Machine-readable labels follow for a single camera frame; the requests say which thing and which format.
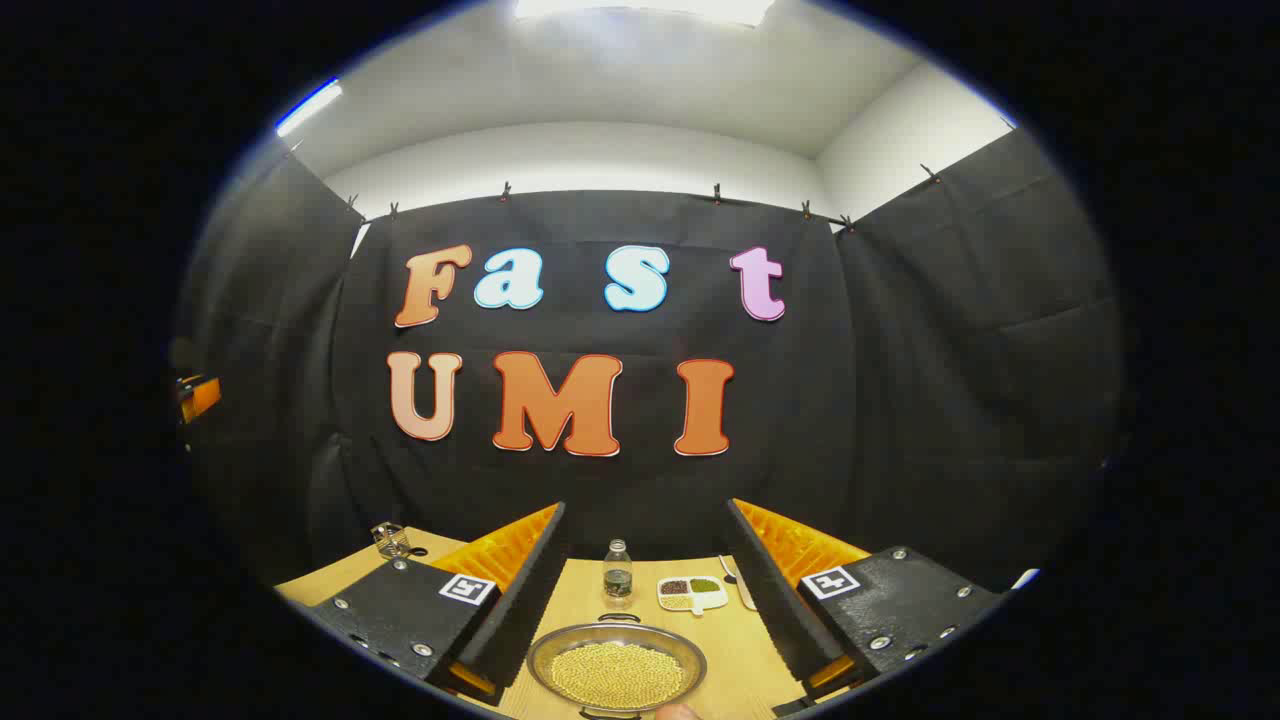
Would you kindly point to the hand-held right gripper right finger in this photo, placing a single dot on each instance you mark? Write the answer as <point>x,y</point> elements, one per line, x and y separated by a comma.
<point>775,600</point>

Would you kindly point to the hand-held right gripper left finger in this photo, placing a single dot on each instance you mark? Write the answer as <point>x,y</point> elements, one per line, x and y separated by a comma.
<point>520,600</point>

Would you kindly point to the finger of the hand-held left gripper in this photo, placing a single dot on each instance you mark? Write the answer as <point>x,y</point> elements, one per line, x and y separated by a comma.
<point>203,397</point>

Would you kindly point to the pile of yellow soybeans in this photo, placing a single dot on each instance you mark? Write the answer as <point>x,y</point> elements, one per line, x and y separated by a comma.
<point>617,676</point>

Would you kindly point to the white divided dish of beans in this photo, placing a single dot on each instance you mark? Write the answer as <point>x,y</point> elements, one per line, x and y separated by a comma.
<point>690,594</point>

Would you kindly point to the clear plastic water bottle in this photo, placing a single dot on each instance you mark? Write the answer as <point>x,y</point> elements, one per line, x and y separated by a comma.
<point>618,575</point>

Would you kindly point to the ceiling light strip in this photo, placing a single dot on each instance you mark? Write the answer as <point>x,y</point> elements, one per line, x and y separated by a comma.
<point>308,107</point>

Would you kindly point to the row of black cloth clips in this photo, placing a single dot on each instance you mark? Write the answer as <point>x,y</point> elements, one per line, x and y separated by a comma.
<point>716,192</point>

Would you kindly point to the ceiling light panel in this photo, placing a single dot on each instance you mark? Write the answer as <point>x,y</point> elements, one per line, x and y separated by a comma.
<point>640,8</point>

